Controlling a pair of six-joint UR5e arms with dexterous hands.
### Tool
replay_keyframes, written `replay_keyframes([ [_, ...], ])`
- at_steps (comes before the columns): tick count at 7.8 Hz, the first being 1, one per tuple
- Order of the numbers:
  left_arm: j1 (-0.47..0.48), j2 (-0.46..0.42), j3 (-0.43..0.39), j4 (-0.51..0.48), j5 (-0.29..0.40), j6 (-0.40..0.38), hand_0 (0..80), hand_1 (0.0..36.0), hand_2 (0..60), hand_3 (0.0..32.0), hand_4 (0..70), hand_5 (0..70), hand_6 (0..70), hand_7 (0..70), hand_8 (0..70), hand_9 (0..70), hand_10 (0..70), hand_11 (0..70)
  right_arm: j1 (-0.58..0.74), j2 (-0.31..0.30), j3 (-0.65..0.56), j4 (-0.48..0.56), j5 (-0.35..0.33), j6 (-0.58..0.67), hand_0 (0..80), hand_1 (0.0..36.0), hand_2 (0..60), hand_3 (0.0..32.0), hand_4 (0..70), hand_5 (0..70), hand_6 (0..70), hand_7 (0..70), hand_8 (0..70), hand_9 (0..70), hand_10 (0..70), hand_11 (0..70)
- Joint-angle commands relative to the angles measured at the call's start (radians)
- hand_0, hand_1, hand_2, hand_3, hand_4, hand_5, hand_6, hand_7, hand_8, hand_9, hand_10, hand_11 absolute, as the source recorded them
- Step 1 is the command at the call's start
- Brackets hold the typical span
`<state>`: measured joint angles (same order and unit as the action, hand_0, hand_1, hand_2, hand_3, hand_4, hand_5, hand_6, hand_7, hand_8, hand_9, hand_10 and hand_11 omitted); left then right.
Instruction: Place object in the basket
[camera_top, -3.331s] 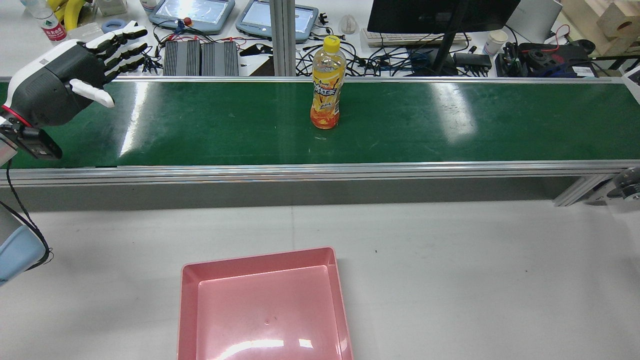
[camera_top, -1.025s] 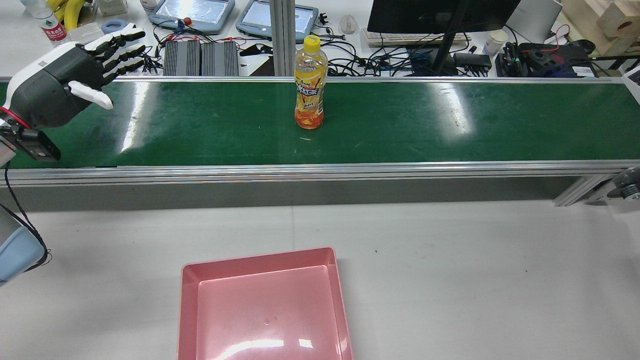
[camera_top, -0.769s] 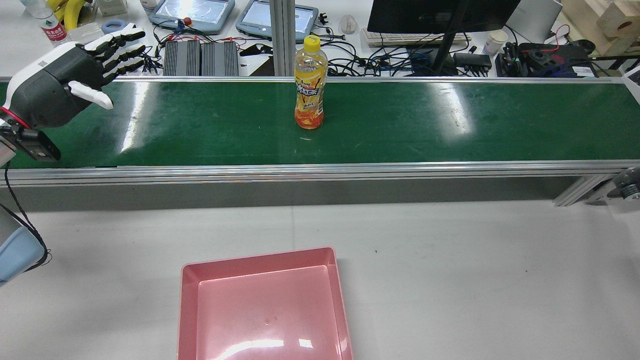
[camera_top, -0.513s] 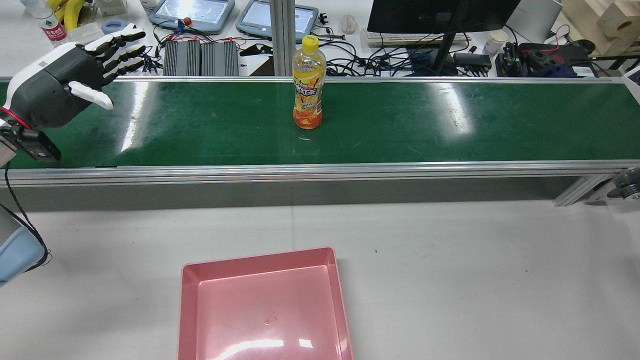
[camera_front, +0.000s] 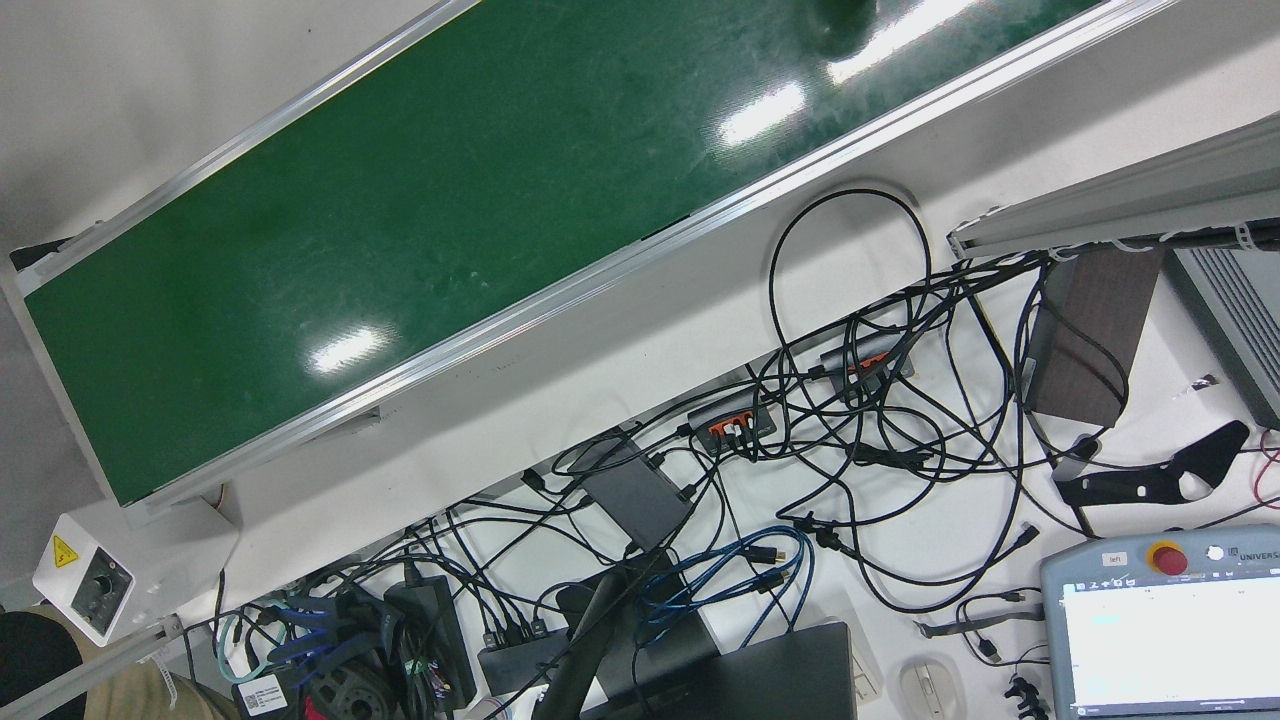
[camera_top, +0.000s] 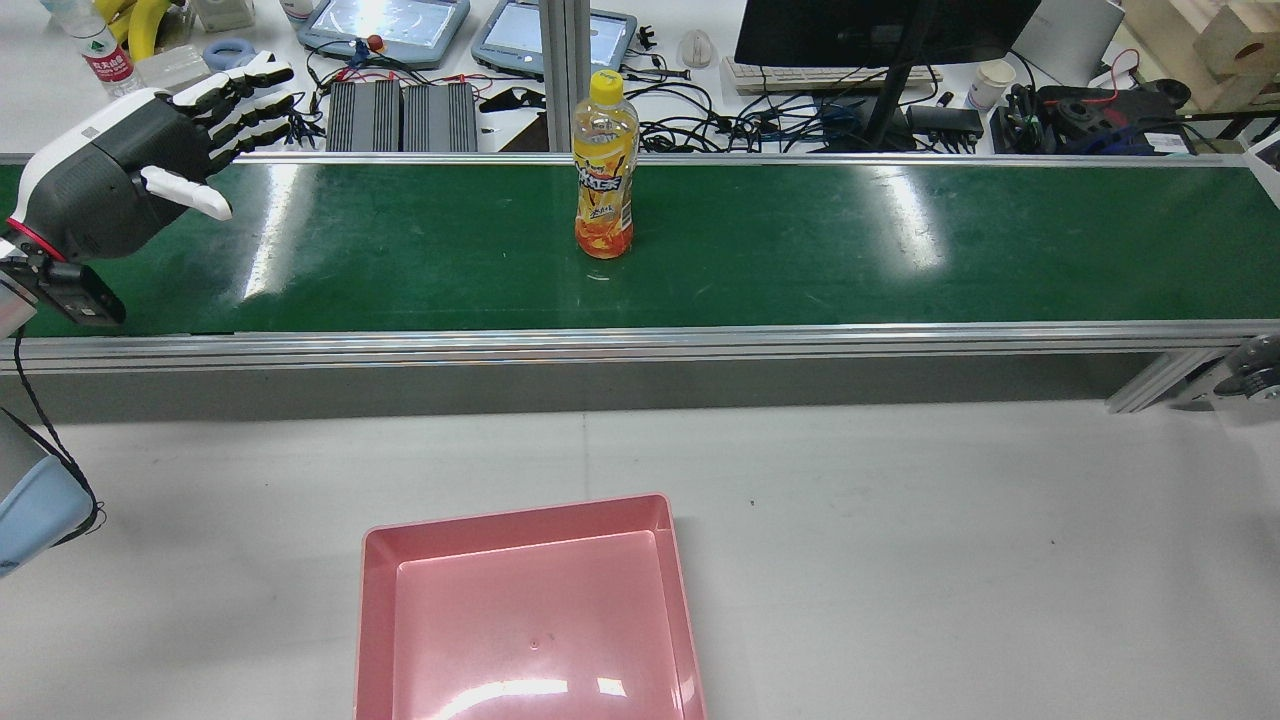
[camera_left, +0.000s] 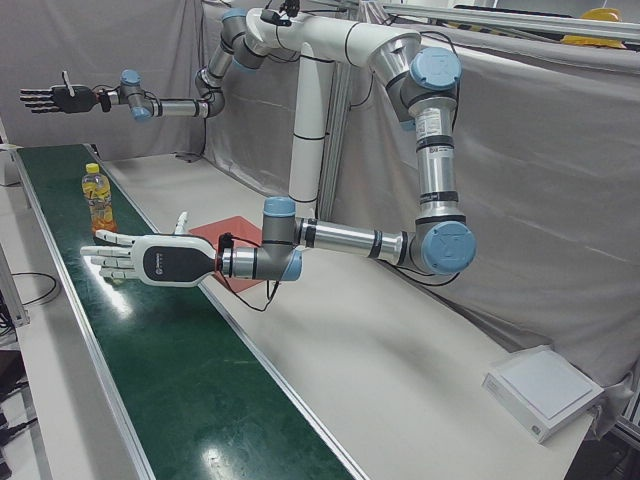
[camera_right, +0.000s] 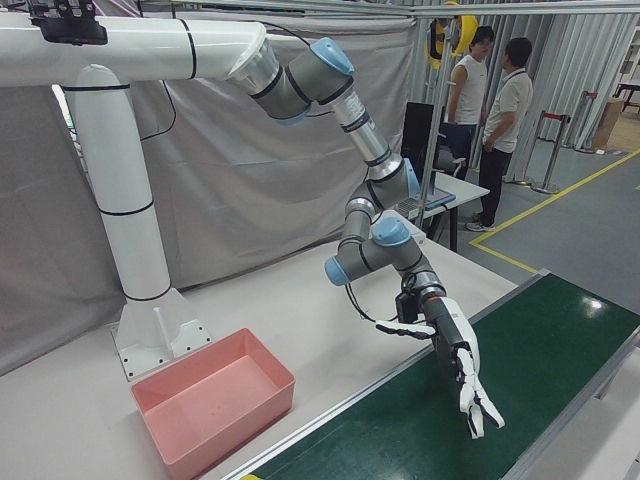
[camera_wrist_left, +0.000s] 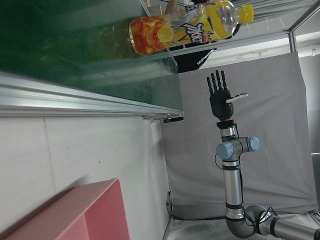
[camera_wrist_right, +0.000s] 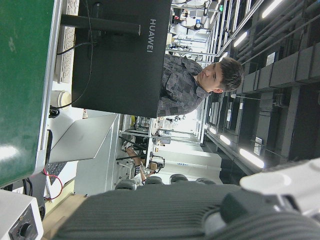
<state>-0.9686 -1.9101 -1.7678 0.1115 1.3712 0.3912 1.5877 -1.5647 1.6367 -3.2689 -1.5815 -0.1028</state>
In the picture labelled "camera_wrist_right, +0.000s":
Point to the silver laptop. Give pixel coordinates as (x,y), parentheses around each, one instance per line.
(82,140)

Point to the seated background person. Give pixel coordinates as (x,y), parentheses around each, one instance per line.
(137,165)

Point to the white conveyor speed controller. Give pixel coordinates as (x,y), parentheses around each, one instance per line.
(15,207)

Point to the black computer monitor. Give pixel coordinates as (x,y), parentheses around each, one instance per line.
(120,75)

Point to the ceiling light strip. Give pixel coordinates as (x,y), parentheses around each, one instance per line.
(272,7)
(240,39)
(225,139)
(223,56)
(251,157)

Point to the black ventilation duct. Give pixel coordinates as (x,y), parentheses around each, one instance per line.
(282,70)

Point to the white keyboard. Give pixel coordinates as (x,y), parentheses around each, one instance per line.
(65,62)

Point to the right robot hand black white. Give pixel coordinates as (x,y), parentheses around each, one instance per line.
(150,212)

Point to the person in grey patterned shirt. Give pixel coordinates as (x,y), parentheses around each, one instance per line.
(180,85)

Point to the green conveyor belt aluminium frame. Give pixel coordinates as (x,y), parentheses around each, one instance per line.
(20,75)

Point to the white paper cup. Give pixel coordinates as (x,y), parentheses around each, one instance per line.
(61,98)

